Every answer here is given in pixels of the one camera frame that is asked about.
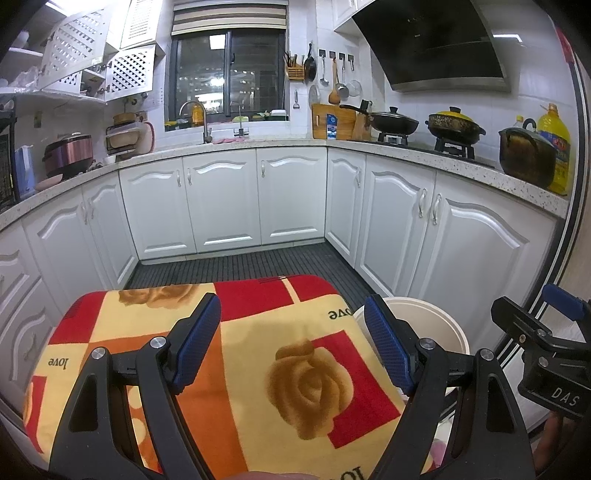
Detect small steel faucet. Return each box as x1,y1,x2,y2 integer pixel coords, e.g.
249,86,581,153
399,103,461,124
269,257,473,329
229,100,250,137

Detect wooden chopstick holder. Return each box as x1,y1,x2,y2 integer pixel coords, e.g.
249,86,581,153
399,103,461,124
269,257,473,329
285,51,306,82

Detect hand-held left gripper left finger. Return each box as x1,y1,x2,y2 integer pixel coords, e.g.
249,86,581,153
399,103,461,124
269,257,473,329
48,292,223,480

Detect yellow lidded casserole pot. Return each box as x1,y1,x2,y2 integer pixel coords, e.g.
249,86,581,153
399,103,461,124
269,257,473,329
425,106,487,142

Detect clear plastic bag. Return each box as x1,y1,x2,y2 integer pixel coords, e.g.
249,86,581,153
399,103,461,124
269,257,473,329
11,66,40,89

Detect wooden spatula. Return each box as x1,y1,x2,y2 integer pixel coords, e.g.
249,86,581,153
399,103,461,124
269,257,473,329
328,57,341,105

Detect dark ribbed floor mat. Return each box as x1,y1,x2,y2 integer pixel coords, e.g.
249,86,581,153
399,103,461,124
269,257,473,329
124,242,385,302

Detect tall steel faucet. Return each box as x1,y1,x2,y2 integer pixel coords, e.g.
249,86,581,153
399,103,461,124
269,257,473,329
178,100,213,145

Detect wooden cutting board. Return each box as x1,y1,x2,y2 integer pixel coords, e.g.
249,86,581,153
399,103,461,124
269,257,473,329
311,102,352,140

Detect copper rice cooker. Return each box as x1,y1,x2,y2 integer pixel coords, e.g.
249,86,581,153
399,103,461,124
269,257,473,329
43,132,96,179

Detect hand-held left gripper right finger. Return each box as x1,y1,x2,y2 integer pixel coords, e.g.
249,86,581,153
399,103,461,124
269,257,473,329
363,294,536,480

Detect black storage rack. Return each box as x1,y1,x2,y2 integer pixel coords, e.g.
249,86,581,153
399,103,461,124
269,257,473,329
105,122,144,156

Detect dark brown pot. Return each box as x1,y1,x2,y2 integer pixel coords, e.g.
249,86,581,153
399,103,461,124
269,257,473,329
498,119,557,189

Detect large open lattice cabinet door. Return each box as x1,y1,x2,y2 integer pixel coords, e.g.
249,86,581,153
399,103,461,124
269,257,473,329
36,0,116,91

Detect black toaster oven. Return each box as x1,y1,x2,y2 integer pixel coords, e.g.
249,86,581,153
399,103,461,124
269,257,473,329
0,133,17,212

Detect striped roller blind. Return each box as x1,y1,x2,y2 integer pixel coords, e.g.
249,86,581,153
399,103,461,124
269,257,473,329
171,3,288,37

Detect black wok with lid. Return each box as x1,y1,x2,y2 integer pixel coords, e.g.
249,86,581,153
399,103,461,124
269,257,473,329
339,104,420,136

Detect black gas stove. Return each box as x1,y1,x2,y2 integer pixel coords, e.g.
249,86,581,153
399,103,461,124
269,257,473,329
348,131,500,169

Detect white upper wall cabinet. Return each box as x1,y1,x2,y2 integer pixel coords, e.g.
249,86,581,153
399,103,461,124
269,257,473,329
332,0,378,33

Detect dark framed window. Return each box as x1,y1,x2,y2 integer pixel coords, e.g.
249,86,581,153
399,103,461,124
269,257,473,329
168,28,290,126

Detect large yellow oil bottle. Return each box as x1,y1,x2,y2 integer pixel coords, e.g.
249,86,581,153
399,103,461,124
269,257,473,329
536,102,573,196

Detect white plastic bucket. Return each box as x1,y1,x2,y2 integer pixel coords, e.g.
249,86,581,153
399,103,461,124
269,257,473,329
353,296,471,467

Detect black range hood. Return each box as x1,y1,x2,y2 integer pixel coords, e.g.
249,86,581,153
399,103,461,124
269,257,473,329
351,0,513,93

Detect small open lattice cabinet door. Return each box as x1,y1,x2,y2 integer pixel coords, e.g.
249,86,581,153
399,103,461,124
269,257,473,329
105,44,157,103

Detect steel skimmer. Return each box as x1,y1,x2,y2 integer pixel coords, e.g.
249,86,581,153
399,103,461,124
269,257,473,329
335,59,350,99

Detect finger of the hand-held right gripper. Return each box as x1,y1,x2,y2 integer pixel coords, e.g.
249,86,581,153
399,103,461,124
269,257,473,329
542,284,591,326
490,298,557,354

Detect white lower kitchen cabinets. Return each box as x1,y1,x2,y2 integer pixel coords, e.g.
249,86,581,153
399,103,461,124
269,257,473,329
0,141,571,403

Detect rose printed blanket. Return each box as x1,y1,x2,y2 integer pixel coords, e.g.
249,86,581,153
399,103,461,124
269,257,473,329
23,275,410,480

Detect white round board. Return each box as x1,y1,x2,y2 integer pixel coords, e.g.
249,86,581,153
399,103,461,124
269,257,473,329
137,120,156,155

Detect white louvre cabinet door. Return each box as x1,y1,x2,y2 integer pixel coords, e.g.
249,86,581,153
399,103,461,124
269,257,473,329
119,0,164,51

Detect wooden knife block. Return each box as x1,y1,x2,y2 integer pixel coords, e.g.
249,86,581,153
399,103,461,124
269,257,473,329
350,99,373,142

